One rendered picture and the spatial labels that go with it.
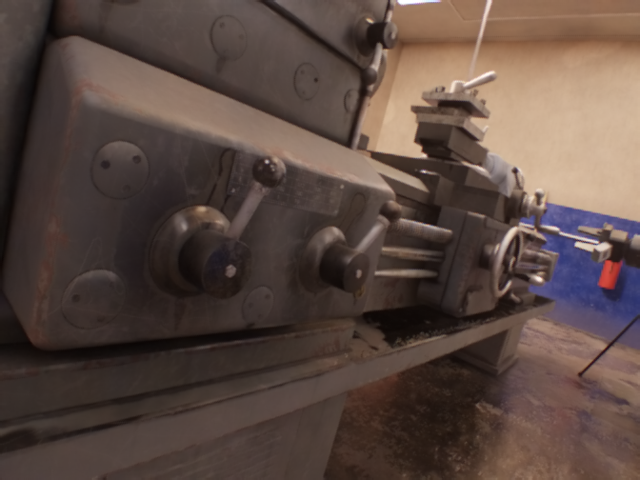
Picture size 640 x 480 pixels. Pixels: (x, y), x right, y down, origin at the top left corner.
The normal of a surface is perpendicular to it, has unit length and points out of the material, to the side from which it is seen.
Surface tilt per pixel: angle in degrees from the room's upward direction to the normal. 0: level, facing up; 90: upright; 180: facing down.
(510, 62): 90
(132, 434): 90
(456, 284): 90
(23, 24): 90
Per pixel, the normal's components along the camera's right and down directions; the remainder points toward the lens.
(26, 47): 0.92, 0.27
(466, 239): -0.63, -0.10
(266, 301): 0.74, 0.25
